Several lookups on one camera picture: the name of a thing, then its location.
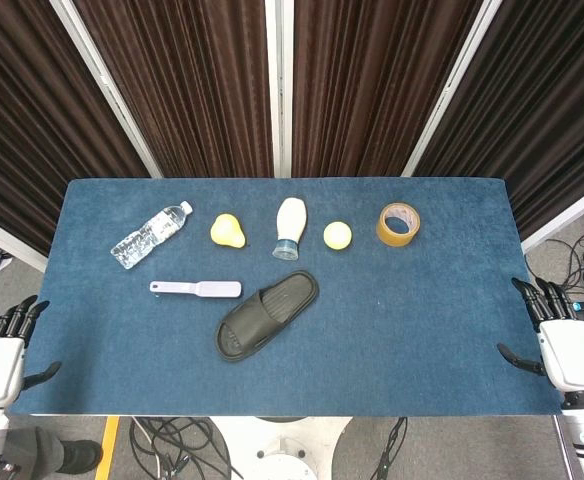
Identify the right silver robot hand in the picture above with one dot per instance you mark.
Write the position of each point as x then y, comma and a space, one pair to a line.
569, 355

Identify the white brush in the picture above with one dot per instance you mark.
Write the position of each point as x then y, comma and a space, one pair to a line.
212, 289

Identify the black shoe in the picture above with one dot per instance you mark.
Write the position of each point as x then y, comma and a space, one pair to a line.
82, 455

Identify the grey trouser leg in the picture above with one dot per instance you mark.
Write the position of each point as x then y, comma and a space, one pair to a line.
32, 447

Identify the blue table mat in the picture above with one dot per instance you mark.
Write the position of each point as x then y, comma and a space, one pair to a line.
397, 325

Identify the clear plastic water bottle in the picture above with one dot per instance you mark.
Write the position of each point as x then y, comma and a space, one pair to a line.
147, 237

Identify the brown packing tape roll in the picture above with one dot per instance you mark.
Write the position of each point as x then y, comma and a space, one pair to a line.
397, 237

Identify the brown pleated screen panel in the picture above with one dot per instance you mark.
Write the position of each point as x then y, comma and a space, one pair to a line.
372, 75
22, 110
197, 75
552, 110

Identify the black rubber slipper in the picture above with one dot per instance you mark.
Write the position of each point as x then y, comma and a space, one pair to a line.
252, 327

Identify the yellow ball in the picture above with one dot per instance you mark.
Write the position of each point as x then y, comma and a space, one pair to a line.
337, 236

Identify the yellow pear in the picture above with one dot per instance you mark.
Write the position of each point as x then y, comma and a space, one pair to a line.
227, 232

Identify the white squeeze bottle clear cap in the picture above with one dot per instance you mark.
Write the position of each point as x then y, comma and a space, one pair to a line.
291, 220

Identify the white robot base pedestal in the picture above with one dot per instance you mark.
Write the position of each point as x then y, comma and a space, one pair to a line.
282, 450

